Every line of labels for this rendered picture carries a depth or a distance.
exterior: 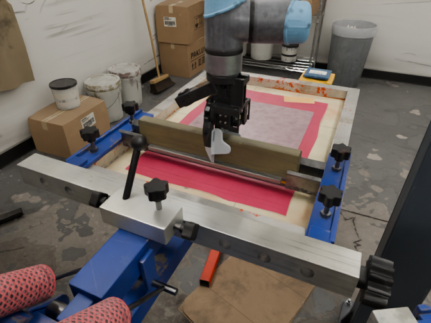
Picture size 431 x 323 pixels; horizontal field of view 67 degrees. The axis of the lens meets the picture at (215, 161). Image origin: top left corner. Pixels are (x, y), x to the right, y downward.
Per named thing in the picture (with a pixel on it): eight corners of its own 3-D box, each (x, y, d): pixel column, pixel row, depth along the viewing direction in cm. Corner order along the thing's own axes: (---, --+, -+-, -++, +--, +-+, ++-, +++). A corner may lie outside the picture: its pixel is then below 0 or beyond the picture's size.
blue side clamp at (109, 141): (142, 129, 103) (139, 108, 99) (156, 132, 101) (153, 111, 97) (71, 183, 80) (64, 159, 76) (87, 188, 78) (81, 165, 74)
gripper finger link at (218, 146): (226, 172, 74) (230, 132, 70) (202, 165, 76) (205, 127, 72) (231, 166, 76) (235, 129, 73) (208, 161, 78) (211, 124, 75)
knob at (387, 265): (344, 268, 55) (354, 238, 51) (380, 281, 53) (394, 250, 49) (338, 306, 49) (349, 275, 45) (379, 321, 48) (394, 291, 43)
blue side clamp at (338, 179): (324, 172, 84) (329, 149, 80) (344, 177, 82) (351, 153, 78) (299, 259, 61) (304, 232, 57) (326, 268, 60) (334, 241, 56)
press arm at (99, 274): (142, 225, 62) (139, 206, 59) (170, 235, 60) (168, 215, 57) (76, 303, 49) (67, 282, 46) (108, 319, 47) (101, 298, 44)
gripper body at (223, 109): (237, 136, 69) (240, 82, 63) (201, 129, 72) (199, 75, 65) (249, 121, 75) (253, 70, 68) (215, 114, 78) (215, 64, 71)
